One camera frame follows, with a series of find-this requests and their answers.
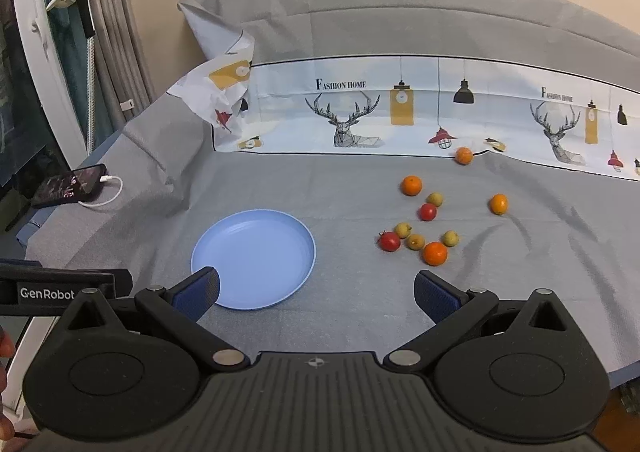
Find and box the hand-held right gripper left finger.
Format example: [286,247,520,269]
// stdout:
[60,266,251,373]

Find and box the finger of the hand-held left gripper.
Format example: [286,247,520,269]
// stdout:
[113,269,134,301]

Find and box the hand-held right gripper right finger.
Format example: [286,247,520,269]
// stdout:
[382,270,576,373]

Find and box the blue plate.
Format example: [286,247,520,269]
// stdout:
[190,210,317,310]

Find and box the person's left hand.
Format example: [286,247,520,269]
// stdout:
[0,325,17,439]

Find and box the grey bed sheet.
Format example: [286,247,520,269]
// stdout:
[25,87,640,383]

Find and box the black smartphone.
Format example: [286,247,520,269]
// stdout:
[31,163,108,209]

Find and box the dark window pane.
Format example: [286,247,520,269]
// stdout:
[0,0,56,193]

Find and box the white printed deer cloth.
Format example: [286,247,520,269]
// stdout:
[167,30,640,181]

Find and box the teal curtain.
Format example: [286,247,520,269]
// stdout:
[37,0,93,143]

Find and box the grey curtain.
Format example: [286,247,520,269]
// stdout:
[80,0,158,133]

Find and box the white bed frame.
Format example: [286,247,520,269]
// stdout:
[7,317,63,428]

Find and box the white charging cable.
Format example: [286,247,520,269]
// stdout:
[75,175,124,209]

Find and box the braided steamer hose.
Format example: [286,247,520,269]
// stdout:
[85,35,98,156]

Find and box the white window frame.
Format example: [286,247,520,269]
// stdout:
[7,0,88,163]

